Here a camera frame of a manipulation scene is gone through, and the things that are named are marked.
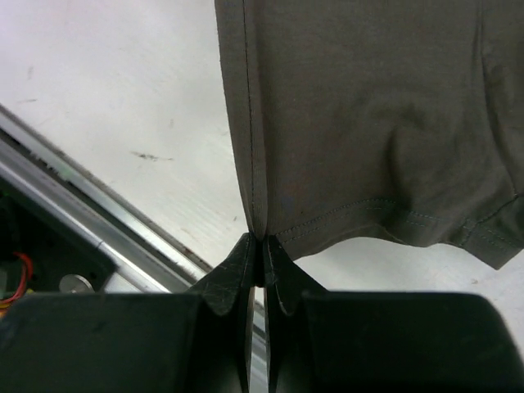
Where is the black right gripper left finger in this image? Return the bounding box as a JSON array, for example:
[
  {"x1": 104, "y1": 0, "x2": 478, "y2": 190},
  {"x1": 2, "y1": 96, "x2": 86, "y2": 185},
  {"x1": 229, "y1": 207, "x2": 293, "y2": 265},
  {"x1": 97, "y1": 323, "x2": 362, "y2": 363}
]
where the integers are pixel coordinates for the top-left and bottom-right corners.
[{"x1": 186, "y1": 233, "x2": 257, "y2": 392}]

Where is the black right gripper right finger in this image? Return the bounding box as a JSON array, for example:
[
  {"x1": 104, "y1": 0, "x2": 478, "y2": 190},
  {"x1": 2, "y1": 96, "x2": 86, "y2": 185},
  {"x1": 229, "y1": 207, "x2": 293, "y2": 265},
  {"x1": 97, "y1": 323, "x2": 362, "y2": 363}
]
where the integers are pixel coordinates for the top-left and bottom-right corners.
[{"x1": 262, "y1": 236, "x2": 328, "y2": 392}]

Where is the brown underwear cream waistband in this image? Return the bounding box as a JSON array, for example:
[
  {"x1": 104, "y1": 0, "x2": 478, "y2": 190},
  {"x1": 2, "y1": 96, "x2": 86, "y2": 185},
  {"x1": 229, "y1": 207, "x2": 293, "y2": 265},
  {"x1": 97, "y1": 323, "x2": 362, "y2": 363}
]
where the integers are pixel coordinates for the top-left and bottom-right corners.
[{"x1": 215, "y1": 1, "x2": 523, "y2": 269}]

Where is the aluminium frame rail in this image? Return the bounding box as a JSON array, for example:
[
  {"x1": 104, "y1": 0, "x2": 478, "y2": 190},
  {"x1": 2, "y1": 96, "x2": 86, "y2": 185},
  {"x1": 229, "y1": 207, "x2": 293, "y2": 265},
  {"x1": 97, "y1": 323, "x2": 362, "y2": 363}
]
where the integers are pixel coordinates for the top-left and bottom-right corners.
[{"x1": 0, "y1": 104, "x2": 267, "y2": 393}]

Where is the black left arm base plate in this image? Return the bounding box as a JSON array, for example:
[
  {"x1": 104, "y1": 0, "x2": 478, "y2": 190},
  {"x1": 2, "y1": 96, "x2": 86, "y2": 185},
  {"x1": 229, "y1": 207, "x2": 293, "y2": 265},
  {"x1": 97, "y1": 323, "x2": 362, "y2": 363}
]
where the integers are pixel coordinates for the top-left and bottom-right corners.
[{"x1": 1, "y1": 179, "x2": 116, "y2": 314}]

